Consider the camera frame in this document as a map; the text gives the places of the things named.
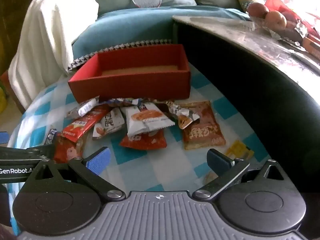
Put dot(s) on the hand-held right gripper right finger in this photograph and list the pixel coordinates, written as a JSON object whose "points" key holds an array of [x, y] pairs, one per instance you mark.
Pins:
{"points": [[217, 160]]}

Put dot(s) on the silver white snack packet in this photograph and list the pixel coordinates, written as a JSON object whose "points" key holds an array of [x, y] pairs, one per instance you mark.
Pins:
{"points": [[85, 107]]}

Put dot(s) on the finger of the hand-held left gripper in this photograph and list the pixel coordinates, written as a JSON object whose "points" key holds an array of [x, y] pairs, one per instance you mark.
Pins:
{"points": [[40, 151], [3, 137]]}

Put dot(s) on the red packet pink character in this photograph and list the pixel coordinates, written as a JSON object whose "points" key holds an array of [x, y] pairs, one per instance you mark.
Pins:
{"points": [[66, 150]]}

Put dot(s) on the blue white checked cloth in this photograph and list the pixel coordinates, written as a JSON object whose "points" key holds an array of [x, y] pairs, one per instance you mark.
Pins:
{"points": [[155, 170]]}

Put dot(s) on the yellow snack packet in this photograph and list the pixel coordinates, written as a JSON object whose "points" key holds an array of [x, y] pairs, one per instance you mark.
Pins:
{"points": [[238, 150]]}

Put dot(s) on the white packet orange picture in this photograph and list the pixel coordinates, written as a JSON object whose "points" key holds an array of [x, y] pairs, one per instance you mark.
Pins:
{"points": [[142, 120]]}

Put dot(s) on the large orange clear packet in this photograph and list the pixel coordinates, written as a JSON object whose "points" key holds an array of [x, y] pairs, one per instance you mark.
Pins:
{"points": [[202, 135]]}

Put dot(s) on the grey marble coffee table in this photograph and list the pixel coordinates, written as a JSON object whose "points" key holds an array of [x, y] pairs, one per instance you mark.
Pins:
{"points": [[250, 37]]}

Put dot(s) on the red apple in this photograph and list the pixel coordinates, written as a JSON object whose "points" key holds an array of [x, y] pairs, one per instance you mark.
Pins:
{"points": [[275, 20], [291, 17], [257, 10]]}

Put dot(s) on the brown box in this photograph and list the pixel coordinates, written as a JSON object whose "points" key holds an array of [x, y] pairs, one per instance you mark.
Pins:
{"points": [[311, 47]]}

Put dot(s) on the white packet nut picture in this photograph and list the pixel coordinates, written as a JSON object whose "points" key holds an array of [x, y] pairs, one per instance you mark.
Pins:
{"points": [[110, 122]]}

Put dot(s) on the red cardboard box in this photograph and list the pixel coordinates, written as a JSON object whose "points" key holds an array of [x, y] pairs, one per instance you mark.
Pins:
{"points": [[130, 85]]}

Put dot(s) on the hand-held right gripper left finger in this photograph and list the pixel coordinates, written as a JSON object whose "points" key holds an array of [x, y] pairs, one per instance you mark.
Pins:
{"points": [[98, 161]]}

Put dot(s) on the silver brown crinkled packet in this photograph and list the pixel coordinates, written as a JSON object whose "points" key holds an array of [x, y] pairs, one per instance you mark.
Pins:
{"points": [[185, 120]]}

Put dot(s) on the long red snack packet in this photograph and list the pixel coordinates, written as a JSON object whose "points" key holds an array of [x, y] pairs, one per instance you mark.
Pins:
{"points": [[85, 125]]}

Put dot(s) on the teal quilt houndstooth trim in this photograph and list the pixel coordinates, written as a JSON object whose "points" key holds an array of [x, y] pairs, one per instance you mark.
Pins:
{"points": [[130, 25]]}

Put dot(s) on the white blanket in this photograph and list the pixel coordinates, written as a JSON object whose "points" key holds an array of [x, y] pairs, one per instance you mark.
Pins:
{"points": [[50, 42]]}

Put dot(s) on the blue white snack packet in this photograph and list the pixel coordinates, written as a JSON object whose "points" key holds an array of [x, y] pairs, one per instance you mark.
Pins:
{"points": [[117, 101]]}

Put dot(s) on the glass fruit bowl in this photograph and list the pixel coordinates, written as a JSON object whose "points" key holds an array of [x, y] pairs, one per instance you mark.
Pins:
{"points": [[287, 36]]}

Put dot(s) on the yellow object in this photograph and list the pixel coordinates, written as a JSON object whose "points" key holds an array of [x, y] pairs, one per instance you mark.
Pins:
{"points": [[2, 100]]}

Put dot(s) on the red packet white letters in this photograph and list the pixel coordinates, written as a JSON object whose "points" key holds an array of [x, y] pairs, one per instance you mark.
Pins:
{"points": [[147, 142]]}

